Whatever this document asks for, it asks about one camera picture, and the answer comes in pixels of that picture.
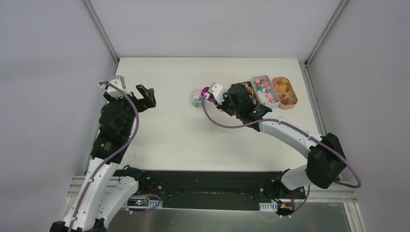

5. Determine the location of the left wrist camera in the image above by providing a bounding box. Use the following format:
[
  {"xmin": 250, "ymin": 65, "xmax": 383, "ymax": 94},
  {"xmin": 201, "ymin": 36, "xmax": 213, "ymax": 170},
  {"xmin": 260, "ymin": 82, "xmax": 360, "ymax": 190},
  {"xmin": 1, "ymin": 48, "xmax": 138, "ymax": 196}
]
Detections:
[{"xmin": 106, "ymin": 75, "xmax": 129, "ymax": 99}]

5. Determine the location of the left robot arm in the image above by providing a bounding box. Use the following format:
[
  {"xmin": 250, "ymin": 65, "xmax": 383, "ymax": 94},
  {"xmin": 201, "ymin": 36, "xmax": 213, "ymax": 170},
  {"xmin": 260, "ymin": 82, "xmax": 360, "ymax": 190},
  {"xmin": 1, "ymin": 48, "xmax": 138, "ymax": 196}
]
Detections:
[{"xmin": 50, "ymin": 82, "xmax": 156, "ymax": 232}]

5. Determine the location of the right aluminium rail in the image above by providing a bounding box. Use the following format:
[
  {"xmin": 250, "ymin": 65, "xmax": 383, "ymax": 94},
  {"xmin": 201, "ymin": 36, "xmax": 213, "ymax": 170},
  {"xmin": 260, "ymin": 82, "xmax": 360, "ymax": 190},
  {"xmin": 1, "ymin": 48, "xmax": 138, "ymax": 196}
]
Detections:
[{"xmin": 307, "ymin": 184, "xmax": 357, "ymax": 203}]

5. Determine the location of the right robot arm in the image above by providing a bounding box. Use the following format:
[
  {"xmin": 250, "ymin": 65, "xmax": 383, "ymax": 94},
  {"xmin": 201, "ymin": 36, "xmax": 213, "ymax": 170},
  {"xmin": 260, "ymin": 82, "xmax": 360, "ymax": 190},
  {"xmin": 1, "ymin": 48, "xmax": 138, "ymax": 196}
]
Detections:
[{"xmin": 208, "ymin": 83, "xmax": 346, "ymax": 198}]

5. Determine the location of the right white cable duct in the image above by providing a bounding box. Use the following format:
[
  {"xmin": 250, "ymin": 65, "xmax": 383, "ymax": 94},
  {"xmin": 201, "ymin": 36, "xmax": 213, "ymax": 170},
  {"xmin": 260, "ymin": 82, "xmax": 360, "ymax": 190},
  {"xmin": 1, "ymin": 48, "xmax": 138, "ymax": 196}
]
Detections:
[{"xmin": 259, "ymin": 201, "xmax": 278, "ymax": 212}]

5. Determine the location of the left aluminium rail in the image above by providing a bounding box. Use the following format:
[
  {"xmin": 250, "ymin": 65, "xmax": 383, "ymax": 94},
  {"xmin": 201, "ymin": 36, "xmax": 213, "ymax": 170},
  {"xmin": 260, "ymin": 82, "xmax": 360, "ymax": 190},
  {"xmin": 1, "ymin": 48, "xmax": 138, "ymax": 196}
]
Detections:
[{"xmin": 68, "ymin": 175, "xmax": 86, "ymax": 196}]

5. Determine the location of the white box of colourful candies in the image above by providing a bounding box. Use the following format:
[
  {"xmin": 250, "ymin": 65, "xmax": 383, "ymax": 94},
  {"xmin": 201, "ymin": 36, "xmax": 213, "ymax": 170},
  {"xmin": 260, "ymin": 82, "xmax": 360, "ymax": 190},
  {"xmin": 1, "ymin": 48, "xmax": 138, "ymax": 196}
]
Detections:
[{"xmin": 250, "ymin": 75, "xmax": 280, "ymax": 110}]

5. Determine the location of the magenta plastic scoop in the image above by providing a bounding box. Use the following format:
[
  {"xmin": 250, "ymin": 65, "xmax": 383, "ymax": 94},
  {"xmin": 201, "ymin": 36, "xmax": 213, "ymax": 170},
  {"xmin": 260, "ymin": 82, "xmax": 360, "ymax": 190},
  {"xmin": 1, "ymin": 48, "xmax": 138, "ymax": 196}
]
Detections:
[{"xmin": 199, "ymin": 87, "xmax": 216, "ymax": 103}]

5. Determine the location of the left aluminium frame post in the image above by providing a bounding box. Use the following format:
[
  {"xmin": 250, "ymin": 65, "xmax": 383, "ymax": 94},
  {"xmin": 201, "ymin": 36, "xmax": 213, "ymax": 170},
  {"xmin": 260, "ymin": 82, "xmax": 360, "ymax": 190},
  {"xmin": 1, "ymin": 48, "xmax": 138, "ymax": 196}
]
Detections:
[{"xmin": 81, "ymin": 0, "xmax": 120, "ymax": 65}]

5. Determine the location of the orange tray of gummies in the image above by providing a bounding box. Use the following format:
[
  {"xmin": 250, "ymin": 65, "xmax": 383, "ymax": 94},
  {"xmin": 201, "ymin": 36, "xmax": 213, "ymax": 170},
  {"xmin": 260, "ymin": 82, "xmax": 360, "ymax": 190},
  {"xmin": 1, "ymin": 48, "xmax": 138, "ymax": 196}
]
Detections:
[{"xmin": 272, "ymin": 77, "xmax": 298, "ymax": 110}]

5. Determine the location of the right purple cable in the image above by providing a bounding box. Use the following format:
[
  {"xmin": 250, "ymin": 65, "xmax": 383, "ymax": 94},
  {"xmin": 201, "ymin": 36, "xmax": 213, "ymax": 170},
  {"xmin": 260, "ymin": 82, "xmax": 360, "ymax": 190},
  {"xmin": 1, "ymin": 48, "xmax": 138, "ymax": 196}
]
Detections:
[{"xmin": 201, "ymin": 94, "xmax": 363, "ymax": 221}]

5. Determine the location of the aluminium rail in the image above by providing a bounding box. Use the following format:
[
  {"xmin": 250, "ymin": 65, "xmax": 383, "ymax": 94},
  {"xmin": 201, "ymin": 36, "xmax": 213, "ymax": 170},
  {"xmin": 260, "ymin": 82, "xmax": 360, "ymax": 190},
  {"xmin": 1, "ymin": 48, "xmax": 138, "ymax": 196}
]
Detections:
[
  {"xmin": 68, "ymin": 175, "xmax": 86, "ymax": 196},
  {"xmin": 307, "ymin": 184, "xmax": 357, "ymax": 203}
]

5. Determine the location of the gold tin of lollipops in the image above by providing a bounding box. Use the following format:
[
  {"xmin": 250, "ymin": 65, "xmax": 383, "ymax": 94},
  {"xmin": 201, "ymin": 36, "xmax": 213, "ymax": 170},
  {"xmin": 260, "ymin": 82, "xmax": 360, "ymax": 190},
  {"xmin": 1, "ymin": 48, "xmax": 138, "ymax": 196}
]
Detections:
[{"xmin": 231, "ymin": 81, "xmax": 260, "ymax": 105}]

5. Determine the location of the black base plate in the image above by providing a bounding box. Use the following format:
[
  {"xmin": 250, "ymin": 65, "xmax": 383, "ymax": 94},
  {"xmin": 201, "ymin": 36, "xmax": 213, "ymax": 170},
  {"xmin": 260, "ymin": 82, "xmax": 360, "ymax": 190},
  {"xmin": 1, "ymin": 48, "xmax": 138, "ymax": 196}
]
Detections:
[{"xmin": 112, "ymin": 170, "xmax": 338, "ymax": 212}]

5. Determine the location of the clear plastic jar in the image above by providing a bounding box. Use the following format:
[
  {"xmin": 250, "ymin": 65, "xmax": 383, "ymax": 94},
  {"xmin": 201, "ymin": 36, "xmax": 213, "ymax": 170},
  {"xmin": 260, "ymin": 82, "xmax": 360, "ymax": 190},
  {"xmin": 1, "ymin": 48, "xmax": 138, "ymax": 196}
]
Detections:
[{"xmin": 191, "ymin": 88, "xmax": 204, "ymax": 108}]

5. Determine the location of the aluminium frame post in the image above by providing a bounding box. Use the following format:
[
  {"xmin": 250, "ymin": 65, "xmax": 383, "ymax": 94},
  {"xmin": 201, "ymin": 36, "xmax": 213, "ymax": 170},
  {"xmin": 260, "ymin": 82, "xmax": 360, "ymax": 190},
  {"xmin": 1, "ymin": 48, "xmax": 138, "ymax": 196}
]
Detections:
[
  {"xmin": 305, "ymin": 0, "xmax": 350, "ymax": 67},
  {"xmin": 81, "ymin": 0, "xmax": 120, "ymax": 65}
]

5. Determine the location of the right aluminium frame post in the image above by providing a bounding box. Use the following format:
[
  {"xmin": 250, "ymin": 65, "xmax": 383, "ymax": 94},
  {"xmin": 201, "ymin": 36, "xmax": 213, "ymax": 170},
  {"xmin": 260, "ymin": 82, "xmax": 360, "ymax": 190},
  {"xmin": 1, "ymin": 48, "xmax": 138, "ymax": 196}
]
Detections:
[{"xmin": 305, "ymin": 0, "xmax": 350, "ymax": 67}]

